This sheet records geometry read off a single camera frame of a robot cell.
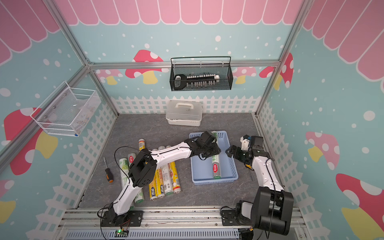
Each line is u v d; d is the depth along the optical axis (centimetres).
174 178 85
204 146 73
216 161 83
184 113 106
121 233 73
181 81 89
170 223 74
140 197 78
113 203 64
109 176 87
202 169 88
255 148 67
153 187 81
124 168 87
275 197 44
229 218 73
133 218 74
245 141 80
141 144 99
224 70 94
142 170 54
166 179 83
